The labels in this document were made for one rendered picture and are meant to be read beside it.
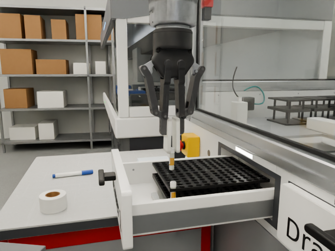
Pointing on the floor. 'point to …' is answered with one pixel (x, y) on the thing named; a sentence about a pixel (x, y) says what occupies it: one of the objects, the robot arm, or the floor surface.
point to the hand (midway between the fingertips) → (171, 134)
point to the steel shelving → (57, 74)
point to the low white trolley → (83, 209)
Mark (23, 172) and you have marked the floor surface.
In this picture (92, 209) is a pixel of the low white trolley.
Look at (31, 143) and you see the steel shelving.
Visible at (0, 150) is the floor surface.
